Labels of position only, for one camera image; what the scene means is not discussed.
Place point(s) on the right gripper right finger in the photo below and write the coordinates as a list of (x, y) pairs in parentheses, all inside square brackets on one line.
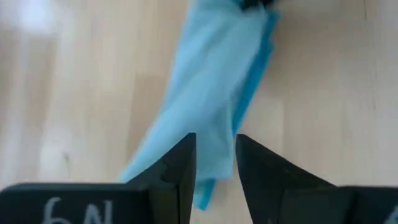
[(280, 196)]

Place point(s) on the teal microfiber towel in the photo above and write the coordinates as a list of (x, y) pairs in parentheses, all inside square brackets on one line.
[(211, 93)]

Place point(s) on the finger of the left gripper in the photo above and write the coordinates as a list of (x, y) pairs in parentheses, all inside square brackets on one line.
[(256, 3)]

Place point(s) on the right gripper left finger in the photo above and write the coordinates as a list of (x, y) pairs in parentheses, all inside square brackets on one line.
[(172, 189)]

